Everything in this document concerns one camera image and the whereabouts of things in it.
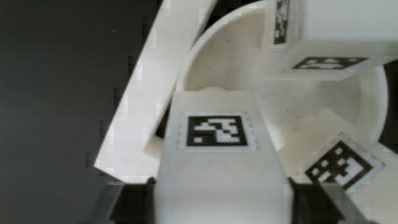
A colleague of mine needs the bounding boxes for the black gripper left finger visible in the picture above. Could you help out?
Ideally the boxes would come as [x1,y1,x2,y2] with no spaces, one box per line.
[102,178,157,224]

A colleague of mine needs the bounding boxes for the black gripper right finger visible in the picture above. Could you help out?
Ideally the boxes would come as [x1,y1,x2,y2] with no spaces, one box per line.
[288,179,349,224]

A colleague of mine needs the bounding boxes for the white round stool seat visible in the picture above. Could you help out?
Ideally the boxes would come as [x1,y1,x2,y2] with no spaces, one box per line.
[141,0,390,174]

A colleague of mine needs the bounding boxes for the white stool leg with tag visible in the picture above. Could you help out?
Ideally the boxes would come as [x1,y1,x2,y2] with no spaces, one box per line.
[263,0,398,81]

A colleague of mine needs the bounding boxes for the white front barrier rail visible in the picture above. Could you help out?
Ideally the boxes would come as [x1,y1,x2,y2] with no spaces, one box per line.
[95,0,219,184]

